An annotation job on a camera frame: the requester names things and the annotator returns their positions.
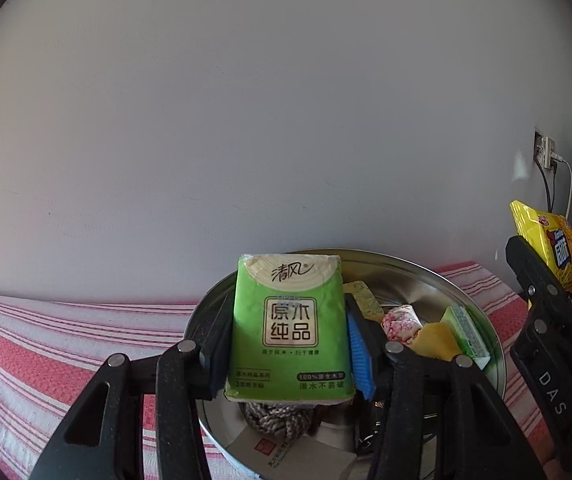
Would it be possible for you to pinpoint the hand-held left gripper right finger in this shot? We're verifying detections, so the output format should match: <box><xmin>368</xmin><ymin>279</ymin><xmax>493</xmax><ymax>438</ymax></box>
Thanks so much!
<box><xmin>344</xmin><ymin>292</ymin><xmax>547</xmax><ymax>480</ymax></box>

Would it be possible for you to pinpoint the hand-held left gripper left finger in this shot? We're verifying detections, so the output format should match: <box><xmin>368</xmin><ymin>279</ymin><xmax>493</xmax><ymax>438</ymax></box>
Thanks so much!
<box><xmin>28</xmin><ymin>290</ymin><xmax>237</xmax><ymax>480</ymax></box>

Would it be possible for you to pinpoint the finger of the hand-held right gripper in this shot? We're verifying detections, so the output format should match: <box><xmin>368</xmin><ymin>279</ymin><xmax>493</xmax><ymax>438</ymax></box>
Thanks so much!
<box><xmin>505</xmin><ymin>235</ymin><xmax>572</xmax><ymax>311</ymax></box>

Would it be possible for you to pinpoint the yellow snack packet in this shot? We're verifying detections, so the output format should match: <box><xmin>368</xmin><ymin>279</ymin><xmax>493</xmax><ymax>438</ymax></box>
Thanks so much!
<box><xmin>510</xmin><ymin>200</ymin><xmax>572</xmax><ymax>296</ymax></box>

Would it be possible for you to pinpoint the pale yellow sponge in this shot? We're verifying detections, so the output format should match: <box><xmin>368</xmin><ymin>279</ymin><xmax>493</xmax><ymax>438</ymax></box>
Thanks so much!
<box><xmin>342</xmin><ymin>280</ymin><xmax>385</xmax><ymax>322</ymax></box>

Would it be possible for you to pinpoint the green tissue pack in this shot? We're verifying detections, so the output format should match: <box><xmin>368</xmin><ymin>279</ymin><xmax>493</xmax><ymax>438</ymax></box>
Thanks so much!
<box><xmin>225</xmin><ymin>252</ymin><xmax>357</xmax><ymax>403</ymax></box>
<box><xmin>440</xmin><ymin>306</ymin><xmax>492</xmax><ymax>368</ymax></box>

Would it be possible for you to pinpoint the orange yellow sponge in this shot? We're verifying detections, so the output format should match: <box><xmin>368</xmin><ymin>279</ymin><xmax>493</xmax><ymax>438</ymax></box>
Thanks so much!
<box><xmin>408</xmin><ymin>321</ymin><xmax>462</xmax><ymax>362</ymax></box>

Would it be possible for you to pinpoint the round printed metal tin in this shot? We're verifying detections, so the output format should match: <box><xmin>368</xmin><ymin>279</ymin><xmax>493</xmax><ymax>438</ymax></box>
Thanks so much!
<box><xmin>183</xmin><ymin>247</ymin><xmax>507</xmax><ymax>480</ymax></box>

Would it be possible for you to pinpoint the brown twine ball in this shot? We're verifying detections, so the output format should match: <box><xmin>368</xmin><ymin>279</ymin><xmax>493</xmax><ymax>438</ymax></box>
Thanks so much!
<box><xmin>242</xmin><ymin>400</ymin><xmax>319</xmax><ymax>443</ymax></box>

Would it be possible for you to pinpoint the grey packet with red stamp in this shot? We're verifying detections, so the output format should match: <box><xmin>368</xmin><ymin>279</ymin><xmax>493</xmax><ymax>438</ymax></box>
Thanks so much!
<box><xmin>226</xmin><ymin>427</ymin><xmax>357</xmax><ymax>480</ymax></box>

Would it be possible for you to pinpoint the red white striped cloth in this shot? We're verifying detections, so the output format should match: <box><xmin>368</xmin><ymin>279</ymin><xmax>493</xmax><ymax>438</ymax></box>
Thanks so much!
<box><xmin>0</xmin><ymin>260</ymin><xmax>547</xmax><ymax>480</ymax></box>

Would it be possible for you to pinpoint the black power cable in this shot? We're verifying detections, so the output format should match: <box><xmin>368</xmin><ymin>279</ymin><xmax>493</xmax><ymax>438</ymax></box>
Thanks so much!
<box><xmin>535</xmin><ymin>156</ymin><xmax>557</xmax><ymax>217</ymax></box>

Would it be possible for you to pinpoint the white wall socket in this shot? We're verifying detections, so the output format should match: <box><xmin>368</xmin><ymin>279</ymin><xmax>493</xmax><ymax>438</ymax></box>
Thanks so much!
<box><xmin>533</xmin><ymin>130</ymin><xmax>558</xmax><ymax>171</ymax></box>

